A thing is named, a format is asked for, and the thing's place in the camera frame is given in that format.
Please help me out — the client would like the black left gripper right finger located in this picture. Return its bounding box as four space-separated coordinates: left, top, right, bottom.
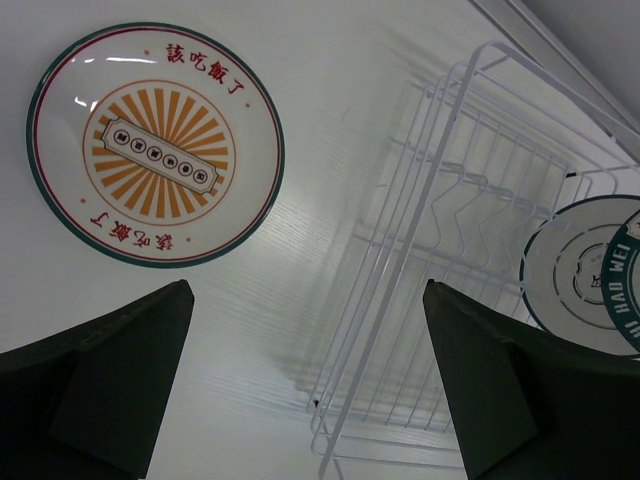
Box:
423 280 639 479

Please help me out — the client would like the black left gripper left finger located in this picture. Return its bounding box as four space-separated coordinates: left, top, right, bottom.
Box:
1 280 194 479

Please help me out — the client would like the white plate with dark rim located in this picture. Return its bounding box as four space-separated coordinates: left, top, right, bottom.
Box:
519 195 639 358

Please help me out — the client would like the green rimmed lettered plate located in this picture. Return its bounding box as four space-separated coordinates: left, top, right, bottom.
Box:
601 210 639 352

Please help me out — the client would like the orange sunburst plate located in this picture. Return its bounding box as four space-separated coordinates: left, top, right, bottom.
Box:
25 22 285 269

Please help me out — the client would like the white wire dish rack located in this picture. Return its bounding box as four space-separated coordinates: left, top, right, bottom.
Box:
307 42 639 479

